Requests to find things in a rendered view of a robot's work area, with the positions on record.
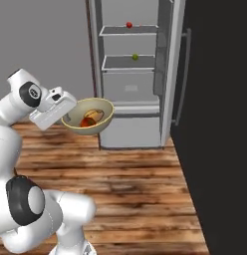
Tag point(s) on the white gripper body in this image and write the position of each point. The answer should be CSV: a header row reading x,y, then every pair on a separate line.
x,y
52,112

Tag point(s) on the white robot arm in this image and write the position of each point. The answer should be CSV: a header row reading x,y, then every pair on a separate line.
x,y
16,199

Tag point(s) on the red tomato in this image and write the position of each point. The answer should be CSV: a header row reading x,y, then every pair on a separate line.
x,y
86,123

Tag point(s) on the chicken drumstick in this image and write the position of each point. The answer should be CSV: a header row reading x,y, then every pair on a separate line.
x,y
95,115

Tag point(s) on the beige bowl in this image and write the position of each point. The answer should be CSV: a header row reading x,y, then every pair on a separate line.
x,y
95,127

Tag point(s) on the open grey fridge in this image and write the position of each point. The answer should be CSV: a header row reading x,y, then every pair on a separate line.
x,y
128,86

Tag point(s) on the grey fridge door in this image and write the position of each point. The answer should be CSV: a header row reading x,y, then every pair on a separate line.
x,y
173,66

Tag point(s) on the small green fruit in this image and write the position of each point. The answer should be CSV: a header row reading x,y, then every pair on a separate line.
x,y
135,57

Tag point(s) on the small red fruit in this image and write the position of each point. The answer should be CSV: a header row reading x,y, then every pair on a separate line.
x,y
129,24

